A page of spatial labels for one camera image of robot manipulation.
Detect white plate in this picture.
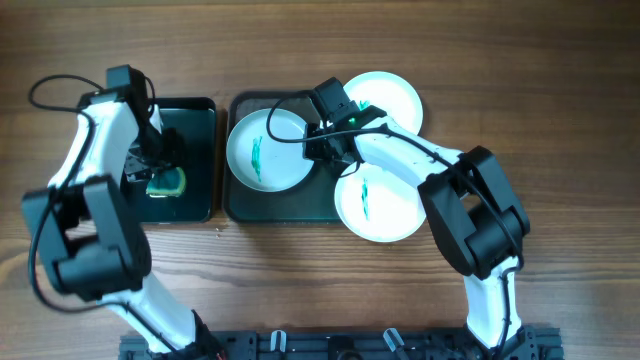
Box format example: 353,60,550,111
334,163,426,243
344,71,424,135
226,109,314,192

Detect large dark serving tray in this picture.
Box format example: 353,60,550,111
222,91,347,223

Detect yellow green sponge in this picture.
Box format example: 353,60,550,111
145,167,187,198

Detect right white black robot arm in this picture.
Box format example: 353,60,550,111
302,107,530,358

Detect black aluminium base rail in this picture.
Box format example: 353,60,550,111
118,326,565,360

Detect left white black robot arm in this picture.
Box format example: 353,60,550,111
22,91,225,359

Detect small black water tray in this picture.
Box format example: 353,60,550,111
121,97,217,224

